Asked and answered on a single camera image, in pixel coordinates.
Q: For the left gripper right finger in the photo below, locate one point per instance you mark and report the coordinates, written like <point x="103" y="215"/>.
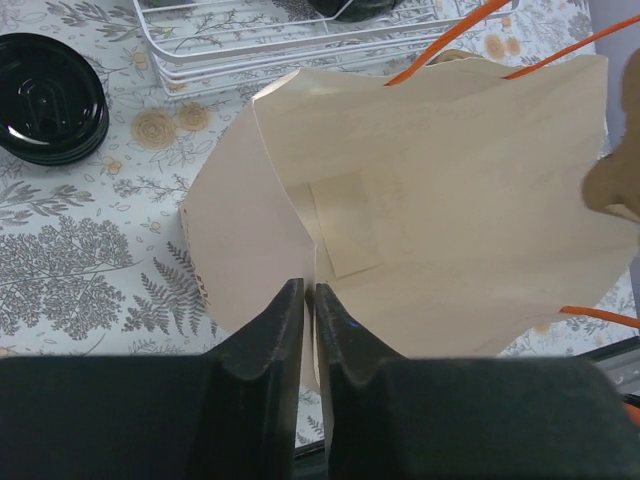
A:
<point x="387" y="416"/>

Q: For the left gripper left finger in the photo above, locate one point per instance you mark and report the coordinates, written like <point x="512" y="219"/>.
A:
<point x="229" y="413"/>

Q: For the paper takeout bag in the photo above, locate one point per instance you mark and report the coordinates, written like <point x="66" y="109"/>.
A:
<point x="451" y="208"/>

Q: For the single cardboard cup carrier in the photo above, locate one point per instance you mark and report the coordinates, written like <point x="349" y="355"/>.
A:
<point x="617" y="165"/>

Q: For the black cup lids stack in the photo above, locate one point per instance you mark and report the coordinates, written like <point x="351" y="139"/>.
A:
<point x="53" y="107"/>

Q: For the floral table mat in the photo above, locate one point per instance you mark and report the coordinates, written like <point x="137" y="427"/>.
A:
<point x="93" y="258"/>

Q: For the black round plate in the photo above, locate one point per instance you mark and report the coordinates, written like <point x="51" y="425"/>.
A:
<point x="355" y="10"/>

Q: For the clear wire dish rack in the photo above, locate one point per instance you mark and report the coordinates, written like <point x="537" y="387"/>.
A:
<point x="199" y="47"/>

